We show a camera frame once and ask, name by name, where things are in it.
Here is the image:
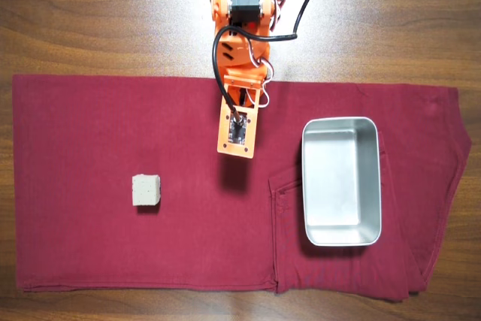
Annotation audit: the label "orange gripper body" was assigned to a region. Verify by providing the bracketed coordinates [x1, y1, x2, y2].
[222, 66, 272, 110]

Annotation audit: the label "beige foam cube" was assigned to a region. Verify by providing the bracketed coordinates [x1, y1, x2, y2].
[131, 174, 163, 207]

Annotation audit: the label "rectangular steel tray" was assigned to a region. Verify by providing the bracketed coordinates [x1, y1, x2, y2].
[300, 116, 383, 248]

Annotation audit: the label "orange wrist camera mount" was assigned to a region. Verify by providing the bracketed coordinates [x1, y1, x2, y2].
[216, 104, 260, 159]

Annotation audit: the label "white red servo wires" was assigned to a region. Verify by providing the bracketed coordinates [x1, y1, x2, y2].
[250, 0, 287, 108]

